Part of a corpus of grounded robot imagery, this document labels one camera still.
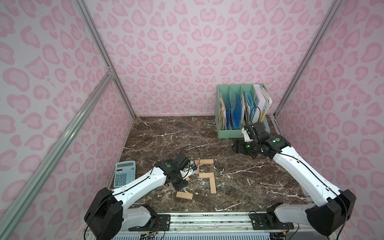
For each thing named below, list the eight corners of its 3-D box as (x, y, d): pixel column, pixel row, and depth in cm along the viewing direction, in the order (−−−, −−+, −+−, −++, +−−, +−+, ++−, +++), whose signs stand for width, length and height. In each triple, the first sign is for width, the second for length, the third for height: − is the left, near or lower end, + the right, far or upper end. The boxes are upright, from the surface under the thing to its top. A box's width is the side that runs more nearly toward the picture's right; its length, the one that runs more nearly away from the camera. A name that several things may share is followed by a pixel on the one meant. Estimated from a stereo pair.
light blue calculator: (114, 188, 87) (111, 186, 84) (118, 166, 96) (115, 163, 93) (135, 184, 88) (133, 181, 85) (136, 162, 97) (134, 159, 94)
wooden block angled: (211, 193, 84) (211, 192, 83) (209, 178, 90) (209, 177, 88) (216, 193, 84) (216, 192, 83) (214, 178, 90) (214, 177, 88)
